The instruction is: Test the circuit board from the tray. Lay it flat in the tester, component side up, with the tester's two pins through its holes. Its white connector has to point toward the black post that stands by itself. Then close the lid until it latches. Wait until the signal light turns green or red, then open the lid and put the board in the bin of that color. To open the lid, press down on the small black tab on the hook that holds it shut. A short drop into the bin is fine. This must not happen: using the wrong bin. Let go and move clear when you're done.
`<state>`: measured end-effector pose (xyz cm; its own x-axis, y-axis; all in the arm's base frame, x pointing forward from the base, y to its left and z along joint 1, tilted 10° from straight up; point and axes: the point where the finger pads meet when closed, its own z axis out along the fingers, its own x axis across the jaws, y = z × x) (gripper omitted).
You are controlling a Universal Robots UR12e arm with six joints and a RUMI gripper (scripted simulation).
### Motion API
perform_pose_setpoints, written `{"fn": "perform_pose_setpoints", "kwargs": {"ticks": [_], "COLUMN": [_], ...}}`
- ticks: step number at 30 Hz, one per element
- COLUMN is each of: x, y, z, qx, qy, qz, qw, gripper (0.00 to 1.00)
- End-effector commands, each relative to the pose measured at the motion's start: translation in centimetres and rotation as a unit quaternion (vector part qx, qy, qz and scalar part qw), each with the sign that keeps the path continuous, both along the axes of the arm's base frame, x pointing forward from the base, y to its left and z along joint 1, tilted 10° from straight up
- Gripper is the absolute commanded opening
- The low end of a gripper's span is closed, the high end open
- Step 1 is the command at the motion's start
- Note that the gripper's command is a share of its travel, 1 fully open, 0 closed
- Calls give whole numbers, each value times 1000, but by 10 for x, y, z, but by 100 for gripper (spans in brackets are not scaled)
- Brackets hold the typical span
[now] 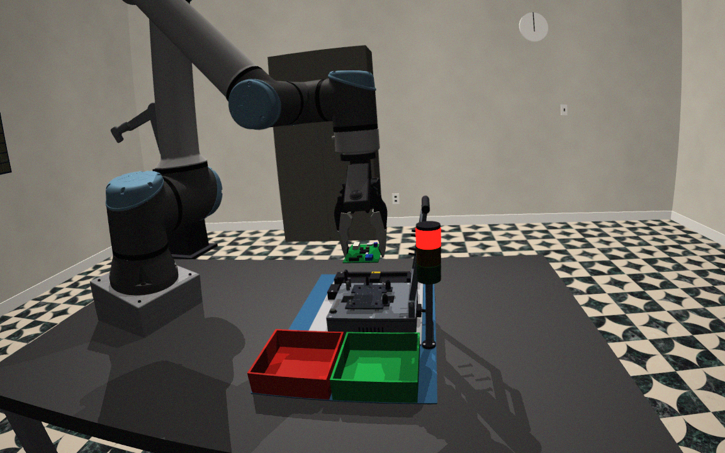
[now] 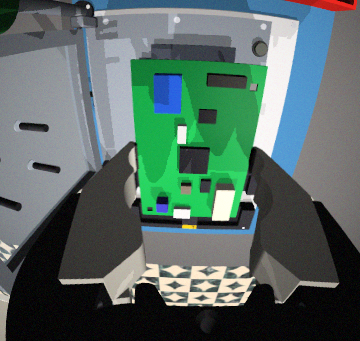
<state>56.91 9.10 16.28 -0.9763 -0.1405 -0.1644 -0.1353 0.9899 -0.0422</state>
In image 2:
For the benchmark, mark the green circuit board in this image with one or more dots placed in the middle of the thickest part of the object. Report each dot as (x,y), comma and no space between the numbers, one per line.
(195,124)

